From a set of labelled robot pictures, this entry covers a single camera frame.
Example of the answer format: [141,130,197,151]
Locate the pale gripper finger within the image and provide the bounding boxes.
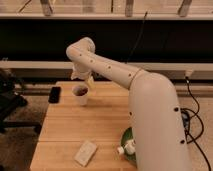
[85,76,94,89]

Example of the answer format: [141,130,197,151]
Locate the red pepper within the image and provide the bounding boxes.
[77,88,88,96]

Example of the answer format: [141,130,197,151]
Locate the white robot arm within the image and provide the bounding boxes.
[66,37,192,171]

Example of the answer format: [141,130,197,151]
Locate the black smartphone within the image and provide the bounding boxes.
[48,87,61,103]

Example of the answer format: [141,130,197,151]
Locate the green plate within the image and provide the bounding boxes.
[120,127,136,165]

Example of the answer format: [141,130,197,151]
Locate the black office chair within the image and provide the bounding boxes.
[0,69,42,134]

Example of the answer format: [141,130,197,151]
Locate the beige sponge block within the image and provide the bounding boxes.
[74,141,97,167]

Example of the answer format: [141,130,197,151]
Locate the white plastic bottle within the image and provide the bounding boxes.
[117,139,135,155]

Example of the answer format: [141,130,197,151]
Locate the blue connector box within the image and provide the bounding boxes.
[181,112,190,131]

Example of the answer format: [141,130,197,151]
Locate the black hanging cable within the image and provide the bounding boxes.
[124,10,150,64]

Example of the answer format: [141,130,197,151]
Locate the black floor cable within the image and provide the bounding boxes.
[181,76,213,171]

